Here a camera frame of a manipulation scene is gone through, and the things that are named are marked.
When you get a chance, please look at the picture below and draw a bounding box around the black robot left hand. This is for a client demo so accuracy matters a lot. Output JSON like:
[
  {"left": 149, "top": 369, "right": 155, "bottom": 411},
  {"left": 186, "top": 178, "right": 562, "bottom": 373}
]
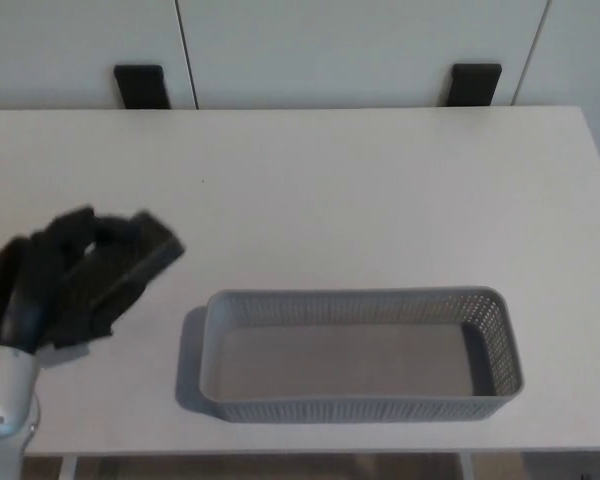
[{"left": 0, "top": 203, "right": 141, "bottom": 355}]

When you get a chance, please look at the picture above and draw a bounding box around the black felt board eraser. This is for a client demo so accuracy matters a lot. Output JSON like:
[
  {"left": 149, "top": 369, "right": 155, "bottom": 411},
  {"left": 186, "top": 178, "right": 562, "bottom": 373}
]
[{"left": 63, "top": 210, "right": 188, "bottom": 321}]

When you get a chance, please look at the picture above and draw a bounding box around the grey perforated plastic basket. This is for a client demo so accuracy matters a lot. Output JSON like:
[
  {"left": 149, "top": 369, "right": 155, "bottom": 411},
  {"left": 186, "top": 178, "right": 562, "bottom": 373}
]
[{"left": 197, "top": 285, "right": 526, "bottom": 425}]

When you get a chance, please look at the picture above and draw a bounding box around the white cabinet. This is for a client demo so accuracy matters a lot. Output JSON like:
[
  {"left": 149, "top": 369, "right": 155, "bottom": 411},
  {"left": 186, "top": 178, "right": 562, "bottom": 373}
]
[{"left": 0, "top": 0, "right": 552, "bottom": 111}]

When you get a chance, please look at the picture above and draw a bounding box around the black rectangular bracket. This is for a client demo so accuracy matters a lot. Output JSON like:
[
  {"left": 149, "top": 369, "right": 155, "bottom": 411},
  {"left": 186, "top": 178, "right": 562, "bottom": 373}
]
[
  {"left": 445, "top": 63, "right": 503, "bottom": 108},
  {"left": 113, "top": 63, "right": 173, "bottom": 110}
]

